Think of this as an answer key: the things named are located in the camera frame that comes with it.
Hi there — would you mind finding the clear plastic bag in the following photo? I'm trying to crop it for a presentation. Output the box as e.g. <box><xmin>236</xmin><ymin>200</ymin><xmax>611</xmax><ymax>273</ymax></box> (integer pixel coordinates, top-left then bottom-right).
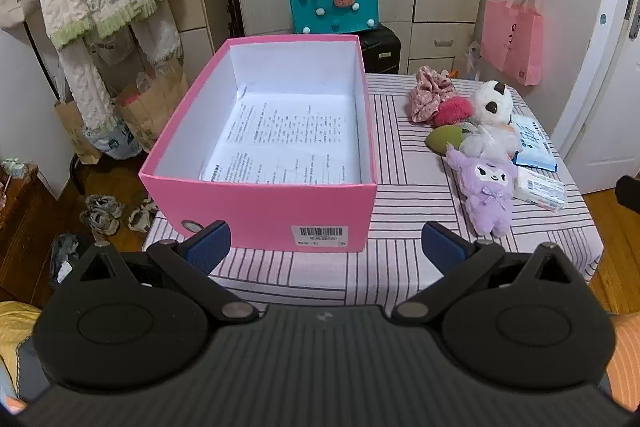
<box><xmin>467</xmin><ymin>41</ymin><xmax>483</xmax><ymax>80</ymax></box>

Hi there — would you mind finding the dark wooden cabinet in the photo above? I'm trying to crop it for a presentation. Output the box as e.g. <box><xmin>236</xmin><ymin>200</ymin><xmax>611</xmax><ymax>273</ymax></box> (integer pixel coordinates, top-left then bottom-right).
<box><xmin>0</xmin><ymin>162</ymin><xmax>56</xmax><ymax>303</ymax></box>

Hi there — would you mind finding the purple plush toy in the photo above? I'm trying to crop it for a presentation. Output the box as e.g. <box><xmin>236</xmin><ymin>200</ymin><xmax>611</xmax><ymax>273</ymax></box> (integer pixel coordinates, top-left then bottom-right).
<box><xmin>445</xmin><ymin>144</ymin><xmax>518</xmax><ymax>237</ymax></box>

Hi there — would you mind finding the striped tablecloth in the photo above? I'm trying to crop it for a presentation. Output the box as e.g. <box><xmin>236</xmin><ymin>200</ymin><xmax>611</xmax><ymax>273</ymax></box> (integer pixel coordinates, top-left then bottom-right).
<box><xmin>142</xmin><ymin>73</ymin><xmax>603</xmax><ymax>308</ymax></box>

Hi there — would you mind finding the yellow quilted cloth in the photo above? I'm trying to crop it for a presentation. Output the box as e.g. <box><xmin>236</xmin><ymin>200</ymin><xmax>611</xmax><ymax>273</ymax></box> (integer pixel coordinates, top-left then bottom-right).
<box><xmin>0</xmin><ymin>302</ymin><xmax>43</xmax><ymax>408</ymax></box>

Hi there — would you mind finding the brown paper bag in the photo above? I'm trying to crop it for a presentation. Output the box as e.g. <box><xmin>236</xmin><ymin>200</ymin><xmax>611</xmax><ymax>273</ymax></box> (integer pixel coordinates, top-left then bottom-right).
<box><xmin>55</xmin><ymin>97</ymin><xmax>101</xmax><ymax>165</ymax></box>
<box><xmin>115</xmin><ymin>62</ymin><xmax>191</xmax><ymax>152</ymax></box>

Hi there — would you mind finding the white round plush toy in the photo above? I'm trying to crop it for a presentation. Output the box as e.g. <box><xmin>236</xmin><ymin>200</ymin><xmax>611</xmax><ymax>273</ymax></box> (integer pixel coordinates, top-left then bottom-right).
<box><xmin>470</xmin><ymin>80</ymin><xmax>513</xmax><ymax>128</ymax></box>

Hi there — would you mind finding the orange ribbed cushion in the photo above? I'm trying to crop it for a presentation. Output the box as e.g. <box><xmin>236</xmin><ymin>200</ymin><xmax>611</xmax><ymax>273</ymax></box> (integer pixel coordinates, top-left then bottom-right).
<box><xmin>607</xmin><ymin>312</ymin><xmax>640</xmax><ymax>408</ymax></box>

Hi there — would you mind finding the black suitcase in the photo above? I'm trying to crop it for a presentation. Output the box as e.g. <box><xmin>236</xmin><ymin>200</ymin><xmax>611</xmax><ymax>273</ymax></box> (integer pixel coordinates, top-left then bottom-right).
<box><xmin>359</xmin><ymin>23</ymin><xmax>402</xmax><ymax>75</ymax></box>

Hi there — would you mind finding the dark grey cloth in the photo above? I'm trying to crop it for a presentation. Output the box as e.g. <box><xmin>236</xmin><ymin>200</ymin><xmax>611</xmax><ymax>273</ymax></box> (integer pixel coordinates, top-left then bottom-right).
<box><xmin>50</xmin><ymin>234</ymin><xmax>93</xmax><ymax>283</ymax></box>

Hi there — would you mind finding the pink cardboard box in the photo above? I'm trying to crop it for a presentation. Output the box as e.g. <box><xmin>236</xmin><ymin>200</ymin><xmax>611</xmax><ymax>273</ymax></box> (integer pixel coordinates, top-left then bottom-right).
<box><xmin>139</xmin><ymin>34</ymin><xmax>378</xmax><ymax>254</ymax></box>

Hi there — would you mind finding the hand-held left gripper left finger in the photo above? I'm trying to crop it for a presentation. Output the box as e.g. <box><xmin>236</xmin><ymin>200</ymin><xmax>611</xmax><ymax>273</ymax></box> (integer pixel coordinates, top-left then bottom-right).
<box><xmin>75</xmin><ymin>221</ymin><xmax>260</xmax><ymax>324</ymax></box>

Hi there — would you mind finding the white mesh bath pouf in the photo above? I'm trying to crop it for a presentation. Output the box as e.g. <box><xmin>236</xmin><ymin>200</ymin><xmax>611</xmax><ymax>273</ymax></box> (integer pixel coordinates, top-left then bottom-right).
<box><xmin>457</xmin><ymin>122</ymin><xmax>521</xmax><ymax>158</ymax></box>

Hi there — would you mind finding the pink tote bag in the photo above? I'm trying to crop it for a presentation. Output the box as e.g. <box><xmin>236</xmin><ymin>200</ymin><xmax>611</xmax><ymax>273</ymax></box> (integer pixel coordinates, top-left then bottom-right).
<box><xmin>480</xmin><ymin>0</ymin><xmax>545</xmax><ymax>86</ymax></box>

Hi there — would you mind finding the green makeup sponge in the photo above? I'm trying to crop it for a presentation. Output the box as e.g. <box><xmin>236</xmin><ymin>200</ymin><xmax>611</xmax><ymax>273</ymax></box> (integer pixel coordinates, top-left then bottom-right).
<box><xmin>425</xmin><ymin>125</ymin><xmax>473</xmax><ymax>156</ymax></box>

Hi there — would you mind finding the blue wet wipes pack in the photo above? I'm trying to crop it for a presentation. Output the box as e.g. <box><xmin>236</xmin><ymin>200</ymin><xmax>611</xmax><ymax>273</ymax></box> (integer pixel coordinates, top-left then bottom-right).
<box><xmin>509</xmin><ymin>113</ymin><xmax>558</xmax><ymax>171</ymax></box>

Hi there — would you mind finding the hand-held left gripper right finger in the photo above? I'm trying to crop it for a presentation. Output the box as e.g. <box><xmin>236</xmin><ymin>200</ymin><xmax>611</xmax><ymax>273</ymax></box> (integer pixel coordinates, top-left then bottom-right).
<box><xmin>391</xmin><ymin>221</ymin><xmax>577</xmax><ymax>326</ymax></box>

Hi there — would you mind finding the white door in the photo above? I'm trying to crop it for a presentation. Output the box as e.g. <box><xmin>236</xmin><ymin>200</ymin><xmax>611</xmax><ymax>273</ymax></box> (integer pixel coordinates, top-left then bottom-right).
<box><xmin>550</xmin><ymin>0</ymin><xmax>640</xmax><ymax>195</ymax></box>

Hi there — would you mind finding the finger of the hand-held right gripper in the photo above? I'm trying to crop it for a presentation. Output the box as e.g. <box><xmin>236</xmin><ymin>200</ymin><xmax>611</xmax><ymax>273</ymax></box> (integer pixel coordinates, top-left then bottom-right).
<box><xmin>615</xmin><ymin>174</ymin><xmax>640</xmax><ymax>212</ymax></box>

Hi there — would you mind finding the metal door handle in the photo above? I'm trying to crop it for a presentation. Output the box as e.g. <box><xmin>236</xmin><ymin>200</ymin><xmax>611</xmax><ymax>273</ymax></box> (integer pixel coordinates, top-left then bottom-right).
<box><xmin>625</xmin><ymin>0</ymin><xmax>640</xmax><ymax>40</ymax></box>

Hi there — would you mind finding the white tissue pack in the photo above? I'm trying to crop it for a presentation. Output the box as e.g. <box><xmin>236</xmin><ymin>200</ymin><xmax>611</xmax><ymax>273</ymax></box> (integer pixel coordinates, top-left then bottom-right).
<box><xmin>514</xmin><ymin>168</ymin><xmax>567</xmax><ymax>212</ymax></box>

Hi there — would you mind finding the pink floral scrunchie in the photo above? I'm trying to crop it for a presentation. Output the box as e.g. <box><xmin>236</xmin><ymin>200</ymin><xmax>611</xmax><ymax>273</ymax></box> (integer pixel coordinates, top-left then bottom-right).
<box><xmin>410</xmin><ymin>66</ymin><xmax>458</xmax><ymax>124</ymax></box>

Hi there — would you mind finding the blue white plastic bag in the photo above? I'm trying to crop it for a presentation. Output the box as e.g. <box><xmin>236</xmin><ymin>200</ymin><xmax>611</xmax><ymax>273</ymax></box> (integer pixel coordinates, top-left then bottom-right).
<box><xmin>85</xmin><ymin>122</ymin><xmax>143</xmax><ymax>160</ymax></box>

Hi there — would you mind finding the pink fluffy plush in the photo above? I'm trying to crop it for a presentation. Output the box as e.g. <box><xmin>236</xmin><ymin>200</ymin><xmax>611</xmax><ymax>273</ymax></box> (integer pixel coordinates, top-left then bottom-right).
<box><xmin>434</xmin><ymin>97</ymin><xmax>475</xmax><ymax>128</ymax></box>

